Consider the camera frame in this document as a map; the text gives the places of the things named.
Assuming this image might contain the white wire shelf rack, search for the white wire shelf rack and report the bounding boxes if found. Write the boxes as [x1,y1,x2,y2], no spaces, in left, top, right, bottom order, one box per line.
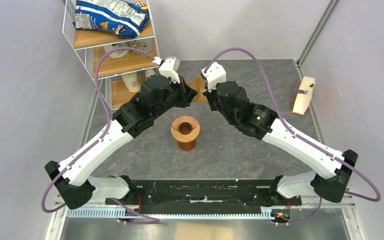
[62,0,160,110]

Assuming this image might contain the amber glass carafe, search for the amber glass carafe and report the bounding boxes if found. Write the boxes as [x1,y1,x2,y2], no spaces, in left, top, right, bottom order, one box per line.
[177,139,197,151]

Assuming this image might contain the slotted cable duct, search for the slotted cable duct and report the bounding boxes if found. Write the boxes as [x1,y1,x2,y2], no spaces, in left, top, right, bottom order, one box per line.
[66,206,280,221]

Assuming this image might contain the green spray bottle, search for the green spray bottle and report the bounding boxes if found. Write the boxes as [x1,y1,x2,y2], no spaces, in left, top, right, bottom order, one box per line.
[144,68,156,78]

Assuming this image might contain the blue Doritos chip bag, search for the blue Doritos chip bag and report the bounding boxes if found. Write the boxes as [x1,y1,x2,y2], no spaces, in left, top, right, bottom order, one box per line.
[73,0,150,39]

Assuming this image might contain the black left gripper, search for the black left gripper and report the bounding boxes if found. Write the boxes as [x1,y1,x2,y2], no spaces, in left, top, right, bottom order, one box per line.
[152,75,198,120]

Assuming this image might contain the aluminium frame rail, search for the aluminium frame rail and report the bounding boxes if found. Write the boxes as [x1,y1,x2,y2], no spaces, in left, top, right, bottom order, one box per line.
[295,0,340,69]

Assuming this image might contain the yellow M&M's candy bag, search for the yellow M&M's candy bag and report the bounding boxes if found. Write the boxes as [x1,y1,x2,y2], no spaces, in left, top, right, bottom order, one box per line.
[135,0,148,10]

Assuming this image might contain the round wooden dripper collar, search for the round wooden dripper collar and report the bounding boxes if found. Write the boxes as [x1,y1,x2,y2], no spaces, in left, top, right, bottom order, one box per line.
[170,115,200,143]

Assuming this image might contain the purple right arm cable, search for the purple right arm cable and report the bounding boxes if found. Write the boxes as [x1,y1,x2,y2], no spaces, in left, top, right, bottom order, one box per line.
[203,47,382,226]

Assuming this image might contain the brown paper coffee filter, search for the brown paper coffee filter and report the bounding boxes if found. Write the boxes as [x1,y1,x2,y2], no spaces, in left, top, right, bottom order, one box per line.
[187,75,208,103]

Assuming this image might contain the cartoon print white cup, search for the cartoon print white cup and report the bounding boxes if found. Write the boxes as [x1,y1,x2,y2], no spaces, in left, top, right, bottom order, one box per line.
[128,38,154,53]

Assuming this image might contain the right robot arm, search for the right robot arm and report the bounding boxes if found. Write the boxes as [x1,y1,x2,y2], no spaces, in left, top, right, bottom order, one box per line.
[202,81,358,205]

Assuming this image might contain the brown coffee filter holder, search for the brown coffee filter holder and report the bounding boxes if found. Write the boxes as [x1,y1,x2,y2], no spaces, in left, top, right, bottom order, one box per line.
[292,76,316,116]

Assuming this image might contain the white paper cup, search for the white paper cup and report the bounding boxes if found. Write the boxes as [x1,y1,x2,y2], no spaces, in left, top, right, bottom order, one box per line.
[121,72,141,93]

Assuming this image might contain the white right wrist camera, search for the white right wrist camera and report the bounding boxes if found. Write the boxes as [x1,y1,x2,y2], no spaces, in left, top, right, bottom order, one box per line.
[201,61,227,93]

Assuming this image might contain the white jug bottle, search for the white jug bottle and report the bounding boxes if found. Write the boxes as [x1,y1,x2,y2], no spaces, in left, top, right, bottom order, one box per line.
[103,41,131,60]

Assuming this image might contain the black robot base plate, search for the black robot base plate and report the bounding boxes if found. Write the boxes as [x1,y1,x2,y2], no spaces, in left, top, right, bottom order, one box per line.
[119,178,302,215]

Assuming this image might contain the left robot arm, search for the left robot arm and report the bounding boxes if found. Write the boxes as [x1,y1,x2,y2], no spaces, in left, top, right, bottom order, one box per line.
[44,74,198,210]

